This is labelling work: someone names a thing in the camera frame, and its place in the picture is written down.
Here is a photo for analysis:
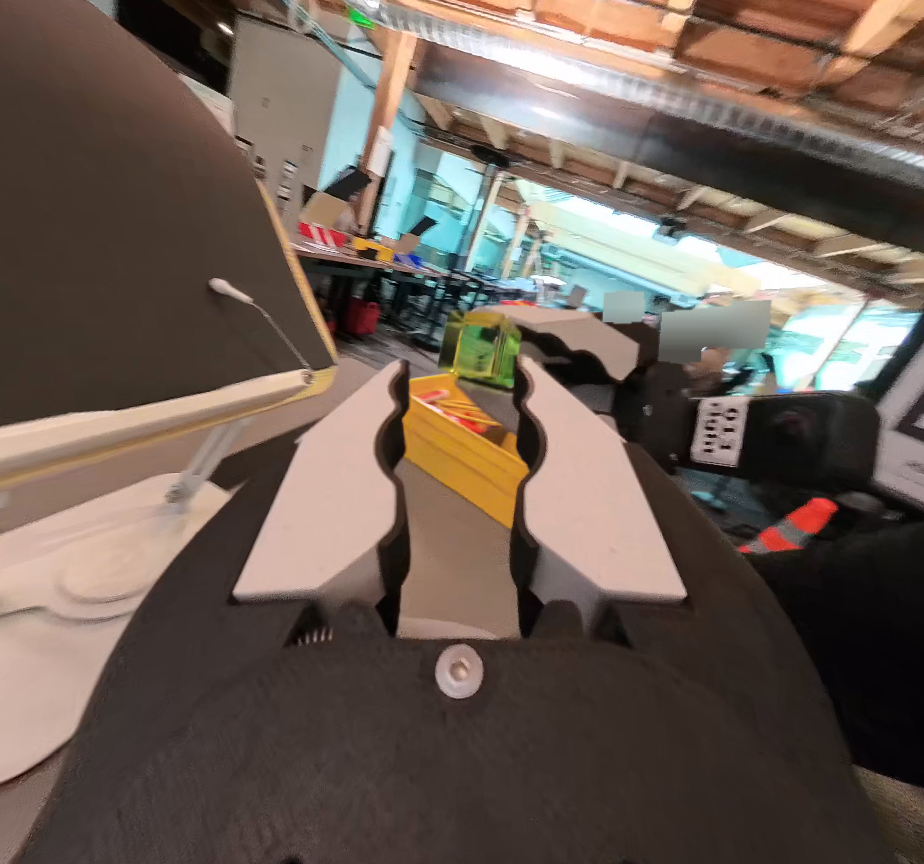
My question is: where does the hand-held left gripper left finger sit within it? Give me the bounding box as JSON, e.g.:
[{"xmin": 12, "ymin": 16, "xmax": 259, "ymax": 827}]
[{"xmin": 231, "ymin": 359, "xmax": 412, "ymax": 636}]

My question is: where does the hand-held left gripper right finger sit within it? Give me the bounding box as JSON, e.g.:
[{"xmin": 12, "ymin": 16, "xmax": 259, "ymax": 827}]
[{"xmin": 510, "ymin": 356, "xmax": 689, "ymax": 638}]

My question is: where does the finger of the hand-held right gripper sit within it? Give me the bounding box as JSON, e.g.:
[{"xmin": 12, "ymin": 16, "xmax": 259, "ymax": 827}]
[
  {"xmin": 505, "ymin": 304, "xmax": 642, "ymax": 383},
  {"xmin": 552, "ymin": 382, "xmax": 623, "ymax": 439}
]

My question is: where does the translucent acrylic cube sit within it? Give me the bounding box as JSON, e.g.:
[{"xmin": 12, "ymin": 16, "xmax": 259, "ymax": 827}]
[{"xmin": 439, "ymin": 309, "xmax": 523, "ymax": 390}]

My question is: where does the orange traffic cone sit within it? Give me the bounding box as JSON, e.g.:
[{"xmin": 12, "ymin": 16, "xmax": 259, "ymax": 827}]
[{"xmin": 736, "ymin": 497, "xmax": 840, "ymax": 556}]

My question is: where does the yellow plastic bin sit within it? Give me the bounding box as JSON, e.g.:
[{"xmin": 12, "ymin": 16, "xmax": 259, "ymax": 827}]
[{"xmin": 401, "ymin": 372, "xmax": 531, "ymax": 529}]

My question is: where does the red canister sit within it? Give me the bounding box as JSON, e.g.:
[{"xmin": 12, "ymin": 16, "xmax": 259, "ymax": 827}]
[{"xmin": 339, "ymin": 297, "xmax": 382, "ymax": 336}]

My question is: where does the white board stand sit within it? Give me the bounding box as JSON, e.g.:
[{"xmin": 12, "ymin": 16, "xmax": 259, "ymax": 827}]
[{"xmin": 0, "ymin": 369, "xmax": 316, "ymax": 786}]

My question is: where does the long wooden workbench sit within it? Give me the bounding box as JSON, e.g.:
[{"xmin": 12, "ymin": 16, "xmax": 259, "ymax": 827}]
[{"xmin": 292, "ymin": 243, "xmax": 521, "ymax": 352}]

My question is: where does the dark rectangular duct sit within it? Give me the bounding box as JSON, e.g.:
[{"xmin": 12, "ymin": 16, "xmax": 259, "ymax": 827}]
[{"xmin": 415, "ymin": 48, "xmax": 924, "ymax": 255}]

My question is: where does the thin wire with white tip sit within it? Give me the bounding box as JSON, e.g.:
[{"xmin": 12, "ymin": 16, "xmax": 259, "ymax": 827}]
[{"xmin": 208, "ymin": 277, "xmax": 316, "ymax": 383}]

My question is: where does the spiral metal duct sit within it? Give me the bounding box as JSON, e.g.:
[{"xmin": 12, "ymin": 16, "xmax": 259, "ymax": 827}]
[{"xmin": 285, "ymin": 0, "xmax": 924, "ymax": 179}]

